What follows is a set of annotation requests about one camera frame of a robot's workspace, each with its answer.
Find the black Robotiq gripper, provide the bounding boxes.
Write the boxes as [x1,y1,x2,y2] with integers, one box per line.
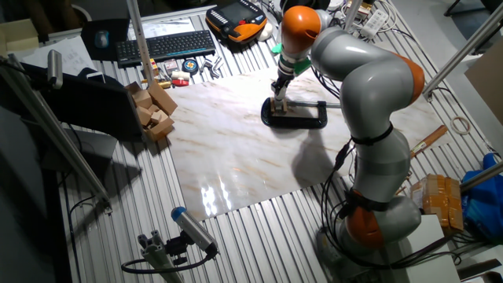
[270,72,294,101]

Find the black metal C-clamp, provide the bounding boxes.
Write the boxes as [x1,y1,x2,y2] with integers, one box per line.
[259,96,342,130]

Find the white egg shaped object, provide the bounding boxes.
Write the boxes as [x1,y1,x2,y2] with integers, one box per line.
[257,21,274,42]

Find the marble pattern table sheet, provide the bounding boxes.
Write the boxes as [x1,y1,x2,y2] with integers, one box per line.
[165,64,451,222]

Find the black orange teach pendant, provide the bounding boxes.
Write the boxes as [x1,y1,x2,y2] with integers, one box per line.
[204,0,269,44]

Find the small printed card box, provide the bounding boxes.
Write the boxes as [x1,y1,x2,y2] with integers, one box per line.
[163,58,180,78]

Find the brass pipe fitting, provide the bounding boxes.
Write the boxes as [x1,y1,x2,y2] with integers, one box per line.
[141,79,173,90]

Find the open brown cardboard box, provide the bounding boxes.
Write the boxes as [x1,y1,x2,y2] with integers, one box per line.
[124,80,178,142]

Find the white power strip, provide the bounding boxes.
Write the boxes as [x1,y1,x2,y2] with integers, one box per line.
[360,9,389,39]

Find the black computer keyboard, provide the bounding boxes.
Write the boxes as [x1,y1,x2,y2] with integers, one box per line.
[115,29,217,68]

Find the white printed paper sheet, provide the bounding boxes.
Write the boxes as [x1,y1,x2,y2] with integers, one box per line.
[127,17,196,40]

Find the black mouse pad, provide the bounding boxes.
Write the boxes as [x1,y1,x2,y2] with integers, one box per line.
[80,18,130,62]

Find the dark computer mouse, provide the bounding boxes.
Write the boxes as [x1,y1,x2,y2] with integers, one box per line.
[94,30,110,50]

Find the black laptop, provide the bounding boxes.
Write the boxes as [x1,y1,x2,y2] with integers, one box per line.
[21,62,145,174]

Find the brown taped cardboard package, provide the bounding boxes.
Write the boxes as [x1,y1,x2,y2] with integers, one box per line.
[410,174,464,233]

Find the short aluminium profile stub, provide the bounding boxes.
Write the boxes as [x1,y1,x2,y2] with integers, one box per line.
[137,230,185,283]

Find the brown cardboard sheet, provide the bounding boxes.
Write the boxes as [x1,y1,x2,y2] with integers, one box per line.
[464,49,503,127]

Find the white paper stack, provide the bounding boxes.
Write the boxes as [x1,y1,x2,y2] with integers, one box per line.
[21,35,97,76]

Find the long slanted aluminium profile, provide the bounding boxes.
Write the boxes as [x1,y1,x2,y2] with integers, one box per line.
[0,54,113,215]

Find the blue plastic bag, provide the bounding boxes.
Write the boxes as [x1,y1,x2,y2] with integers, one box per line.
[461,152,503,241]

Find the beige foam box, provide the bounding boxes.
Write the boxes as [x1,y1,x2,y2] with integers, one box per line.
[0,18,40,54]

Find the upright aluminium post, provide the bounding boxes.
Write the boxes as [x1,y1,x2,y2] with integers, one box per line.
[343,0,363,32]

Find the tall aluminium frame post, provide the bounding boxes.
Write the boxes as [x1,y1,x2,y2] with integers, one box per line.
[125,0,155,86]

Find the hammer with wooden handle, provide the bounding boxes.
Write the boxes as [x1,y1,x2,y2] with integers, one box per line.
[408,124,450,160]

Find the silver camera blue cap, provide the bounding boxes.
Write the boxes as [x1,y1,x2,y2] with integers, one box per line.
[171,206,219,255]

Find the beige rubber ring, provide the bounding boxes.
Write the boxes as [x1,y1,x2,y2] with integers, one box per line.
[450,116,472,136]

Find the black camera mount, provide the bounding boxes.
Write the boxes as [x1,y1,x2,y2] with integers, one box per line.
[164,231,189,266]

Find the slanted aluminium frame brace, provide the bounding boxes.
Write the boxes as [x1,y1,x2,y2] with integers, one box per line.
[422,3,503,102]

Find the black camera cable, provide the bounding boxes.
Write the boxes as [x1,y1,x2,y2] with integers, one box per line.
[120,251,219,275]

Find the aluminium frame bar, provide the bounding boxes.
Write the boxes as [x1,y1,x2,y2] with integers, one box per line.
[459,160,503,193]

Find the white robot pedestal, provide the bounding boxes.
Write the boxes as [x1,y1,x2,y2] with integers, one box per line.
[387,214,463,283]

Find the silver depth camera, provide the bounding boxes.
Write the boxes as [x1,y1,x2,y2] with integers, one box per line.
[46,49,64,90]

